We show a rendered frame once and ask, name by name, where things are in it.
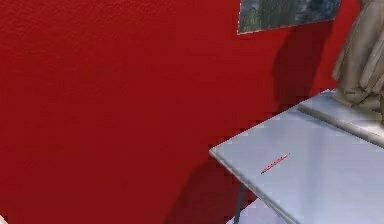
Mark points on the red pencil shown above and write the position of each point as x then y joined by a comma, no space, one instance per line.
275,163

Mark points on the beige stone statue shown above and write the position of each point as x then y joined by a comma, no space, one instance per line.
361,66

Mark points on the framed landscape picture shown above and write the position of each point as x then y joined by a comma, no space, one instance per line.
286,13

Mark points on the pale grey table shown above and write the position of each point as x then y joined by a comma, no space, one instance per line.
316,173

